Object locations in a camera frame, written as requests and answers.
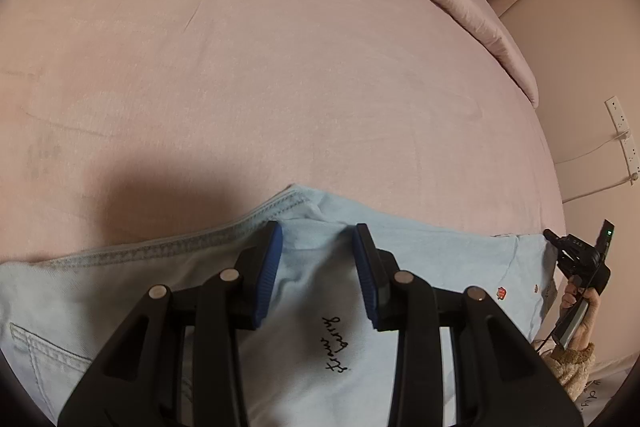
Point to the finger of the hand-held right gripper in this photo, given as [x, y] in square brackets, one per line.
[554, 241]

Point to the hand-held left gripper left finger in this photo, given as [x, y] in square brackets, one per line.
[270, 267]

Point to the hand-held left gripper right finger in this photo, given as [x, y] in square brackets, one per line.
[362, 267]

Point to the light blue denim pants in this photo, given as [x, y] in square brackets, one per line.
[310, 297]

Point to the person's right forearm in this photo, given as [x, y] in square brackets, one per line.
[570, 369]

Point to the person's right hand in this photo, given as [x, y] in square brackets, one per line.
[591, 314]

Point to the white printed cloth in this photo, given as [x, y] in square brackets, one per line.
[597, 392]

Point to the pink bed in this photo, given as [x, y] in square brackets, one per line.
[250, 82]

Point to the white wall socket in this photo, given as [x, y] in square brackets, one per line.
[632, 159]

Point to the white wall power strip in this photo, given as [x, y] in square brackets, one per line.
[617, 114]

